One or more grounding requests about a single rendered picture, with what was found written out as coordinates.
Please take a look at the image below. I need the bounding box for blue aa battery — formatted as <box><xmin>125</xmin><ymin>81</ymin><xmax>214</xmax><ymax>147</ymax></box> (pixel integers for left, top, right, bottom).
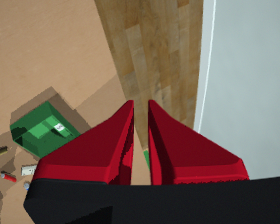
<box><xmin>24</xmin><ymin>183</ymin><xmax>29</xmax><ymax>190</ymax></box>

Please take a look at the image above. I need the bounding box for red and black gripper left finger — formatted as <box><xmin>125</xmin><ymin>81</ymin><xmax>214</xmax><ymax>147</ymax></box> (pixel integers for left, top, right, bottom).
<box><xmin>31</xmin><ymin>100</ymin><xmax>134</xmax><ymax>185</ymax></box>

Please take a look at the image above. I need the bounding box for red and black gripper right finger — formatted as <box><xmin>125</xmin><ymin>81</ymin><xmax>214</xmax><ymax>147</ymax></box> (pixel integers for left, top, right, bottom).
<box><xmin>148</xmin><ymin>100</ymin><xmax>250</xmax><ymax>185</ymax></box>

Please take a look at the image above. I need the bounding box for green open bin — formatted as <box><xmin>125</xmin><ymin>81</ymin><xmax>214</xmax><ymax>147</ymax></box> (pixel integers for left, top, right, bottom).
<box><xmin>10</xmin><ymin>101</ymin><xmax>81</xmax><ymax>159</ymax></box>

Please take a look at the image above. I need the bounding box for white domino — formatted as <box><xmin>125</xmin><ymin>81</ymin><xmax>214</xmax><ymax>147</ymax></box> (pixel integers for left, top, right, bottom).
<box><xmin>21</xmin><ymin>165</ymin><xmax>37</xmax><ymax>176</ymax></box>

